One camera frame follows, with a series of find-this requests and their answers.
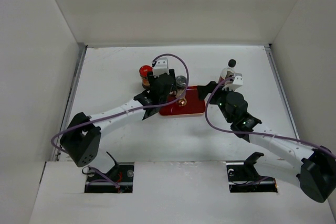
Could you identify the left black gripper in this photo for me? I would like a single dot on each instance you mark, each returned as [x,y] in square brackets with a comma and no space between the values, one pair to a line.
[152,78]

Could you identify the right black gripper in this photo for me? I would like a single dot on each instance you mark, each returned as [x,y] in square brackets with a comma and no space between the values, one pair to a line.
[204,90]

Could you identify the red lid sauce jar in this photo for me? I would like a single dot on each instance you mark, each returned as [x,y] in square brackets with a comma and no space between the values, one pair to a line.
[143,72]

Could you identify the clear lid spice jar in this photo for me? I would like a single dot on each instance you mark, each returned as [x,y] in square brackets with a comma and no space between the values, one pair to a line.
[181,85]

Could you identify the tall black cap bottle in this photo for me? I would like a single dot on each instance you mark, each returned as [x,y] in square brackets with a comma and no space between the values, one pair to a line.
[227,72]

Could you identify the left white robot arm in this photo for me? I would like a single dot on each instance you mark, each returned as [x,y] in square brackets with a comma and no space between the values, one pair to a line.
[84,133]

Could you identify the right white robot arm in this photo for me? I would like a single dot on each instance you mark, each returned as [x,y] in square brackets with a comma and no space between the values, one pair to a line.
[305,165]

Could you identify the red rectangular tray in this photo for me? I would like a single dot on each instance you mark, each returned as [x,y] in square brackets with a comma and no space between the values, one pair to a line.
[191,106]

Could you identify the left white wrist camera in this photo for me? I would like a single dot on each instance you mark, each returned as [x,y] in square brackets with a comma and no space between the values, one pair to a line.
[160,66]

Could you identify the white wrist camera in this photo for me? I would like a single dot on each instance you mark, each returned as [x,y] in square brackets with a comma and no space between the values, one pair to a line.
[235,81]
[160,66]

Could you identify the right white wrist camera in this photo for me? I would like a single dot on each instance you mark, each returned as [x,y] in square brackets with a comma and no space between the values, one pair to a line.
[235,81]

